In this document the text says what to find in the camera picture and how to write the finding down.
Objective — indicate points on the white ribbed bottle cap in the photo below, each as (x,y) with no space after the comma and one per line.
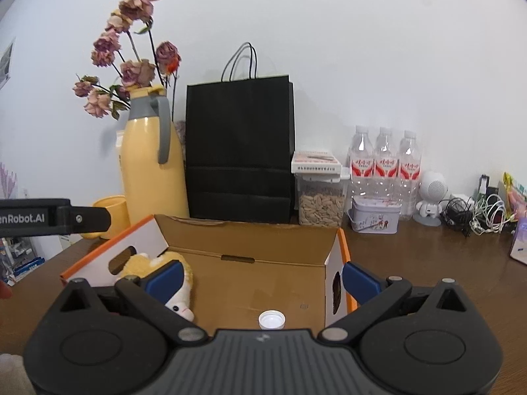
(271,320)

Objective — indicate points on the person's left hand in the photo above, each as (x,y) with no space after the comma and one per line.
(4,291)

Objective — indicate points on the pale purple tissue box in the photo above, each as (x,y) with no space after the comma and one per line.
(519,240)

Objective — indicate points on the clear seed container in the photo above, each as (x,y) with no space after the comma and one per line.
(321,210)

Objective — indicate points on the white power adapter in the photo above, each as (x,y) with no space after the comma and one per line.
(459,198)

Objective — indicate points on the pale tin box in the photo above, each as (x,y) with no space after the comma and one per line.
(374,218)

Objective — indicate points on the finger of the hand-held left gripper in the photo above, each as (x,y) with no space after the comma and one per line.
(88,219)

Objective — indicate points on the wall poster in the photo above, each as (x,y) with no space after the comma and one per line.
(6,63)

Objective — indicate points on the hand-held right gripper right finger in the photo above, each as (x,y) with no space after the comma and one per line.
(360,282)

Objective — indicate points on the white flat box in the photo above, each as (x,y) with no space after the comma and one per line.
(315,166)

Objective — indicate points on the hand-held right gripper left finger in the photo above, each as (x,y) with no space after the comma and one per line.
(164,282)

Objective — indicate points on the black paper bag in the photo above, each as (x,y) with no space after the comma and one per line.
(238,140)

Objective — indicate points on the black charger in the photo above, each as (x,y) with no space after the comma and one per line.
(488,187)

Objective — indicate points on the colourful snack packet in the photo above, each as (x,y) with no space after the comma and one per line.
(514,193)

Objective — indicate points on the yellow plush toy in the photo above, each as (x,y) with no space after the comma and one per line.
(138,264)

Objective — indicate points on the yellow thermos jug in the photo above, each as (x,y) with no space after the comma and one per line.
(144,164)

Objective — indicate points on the dried rose bouquet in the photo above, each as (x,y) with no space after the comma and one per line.
(136,6)

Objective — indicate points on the blue white boxes pile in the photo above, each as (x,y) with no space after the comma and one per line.
(20,261)

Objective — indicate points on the red cardboard box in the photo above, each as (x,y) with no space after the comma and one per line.
(255,284)

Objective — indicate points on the white robot figurine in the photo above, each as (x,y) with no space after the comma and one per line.
(432,187)

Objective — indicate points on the purple flower wall sticker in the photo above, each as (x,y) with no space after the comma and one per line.
(8,181)

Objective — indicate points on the yellow mug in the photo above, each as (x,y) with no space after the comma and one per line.
(117,218)

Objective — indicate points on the white carton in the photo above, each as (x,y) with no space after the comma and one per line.
(120,148)

